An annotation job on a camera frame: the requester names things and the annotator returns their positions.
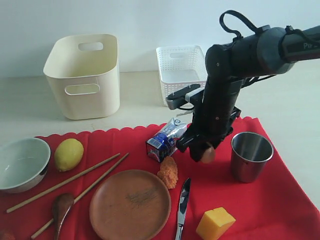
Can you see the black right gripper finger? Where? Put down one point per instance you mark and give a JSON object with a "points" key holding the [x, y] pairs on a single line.
{"points": [[186, 142], [201, 147]]}

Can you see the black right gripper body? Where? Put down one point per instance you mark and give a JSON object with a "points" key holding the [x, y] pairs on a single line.
{"points": [[213, 114]]}

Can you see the brown egg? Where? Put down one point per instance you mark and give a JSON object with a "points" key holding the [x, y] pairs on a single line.
{"points": [[208, 155]]}

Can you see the blue white milk carton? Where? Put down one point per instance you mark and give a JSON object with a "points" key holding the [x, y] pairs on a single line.
{"points": [[163, 143]]}

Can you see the orange fried food piece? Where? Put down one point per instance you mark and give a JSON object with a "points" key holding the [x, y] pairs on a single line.
{"points": [[168, 172]]}

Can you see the orange cheese block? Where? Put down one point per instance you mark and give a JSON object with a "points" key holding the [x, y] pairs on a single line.
{"points": [[214, 223]]}

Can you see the yellow lemon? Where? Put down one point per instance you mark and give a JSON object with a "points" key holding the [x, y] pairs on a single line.
{"points": [[68, 154]]}

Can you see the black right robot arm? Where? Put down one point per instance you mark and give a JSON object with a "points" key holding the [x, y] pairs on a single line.
{"points": [[231, 67]]}

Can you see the stainless steel cup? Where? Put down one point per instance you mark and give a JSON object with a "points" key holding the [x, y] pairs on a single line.
{"points": [[250, 152]]}

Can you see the silver table knife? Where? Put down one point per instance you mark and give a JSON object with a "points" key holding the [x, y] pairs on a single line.
{"points": [[182, 208]]}

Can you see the white perforated plastic basket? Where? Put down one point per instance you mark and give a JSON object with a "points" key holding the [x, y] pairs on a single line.
{"points": [[180, 66]]}

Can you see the upper wooden chopstick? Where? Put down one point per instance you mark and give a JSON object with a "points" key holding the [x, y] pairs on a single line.
{"points": [[51, 189]]}

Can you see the wooden chopstick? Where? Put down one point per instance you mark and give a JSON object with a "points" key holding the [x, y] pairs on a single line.
{"points": [[51, 189], [46, 225]]}

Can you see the brown wooden plate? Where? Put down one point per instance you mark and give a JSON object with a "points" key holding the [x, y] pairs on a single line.
{"points": [[130, 205]]}

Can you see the red scalloped cloth mat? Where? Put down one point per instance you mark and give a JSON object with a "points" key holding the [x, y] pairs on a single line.
{"points": [[273, 207]]}

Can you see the lower wooden chopstick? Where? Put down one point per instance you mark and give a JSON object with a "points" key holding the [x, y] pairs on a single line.
{"points": [[46, 225]]}

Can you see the cream plastic bin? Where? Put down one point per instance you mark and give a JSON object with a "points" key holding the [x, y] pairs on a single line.
{"points": [[83, 74]]}

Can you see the brown wooden spoon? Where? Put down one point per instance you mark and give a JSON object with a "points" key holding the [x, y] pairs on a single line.
{"points": [[60, 208]]}

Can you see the pale green bowl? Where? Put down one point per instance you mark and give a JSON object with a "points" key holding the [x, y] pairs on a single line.
{"points": [[23, 164]]}

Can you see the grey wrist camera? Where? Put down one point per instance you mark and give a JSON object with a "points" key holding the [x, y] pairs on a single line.
{"points": [[177, 99]]}

